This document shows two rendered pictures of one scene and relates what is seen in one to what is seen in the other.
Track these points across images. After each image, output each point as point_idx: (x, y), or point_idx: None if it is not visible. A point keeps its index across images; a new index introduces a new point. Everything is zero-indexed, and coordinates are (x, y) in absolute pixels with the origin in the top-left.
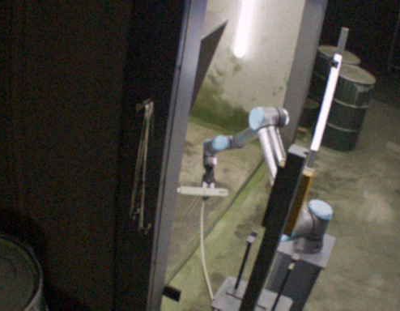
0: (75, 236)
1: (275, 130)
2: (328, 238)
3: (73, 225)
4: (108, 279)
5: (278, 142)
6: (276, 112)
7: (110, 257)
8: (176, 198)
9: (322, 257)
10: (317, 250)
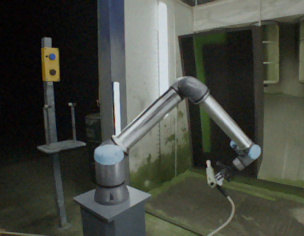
0: (153, 145)
1: (167, 90)
2: (110, 212)
3: (154, 139)
4: (140, 168)
5: (158, 98)
6: (180, 78)
7: (139, 151)
8: (283, 231)
9: (86, 200)
10: (94, 194)
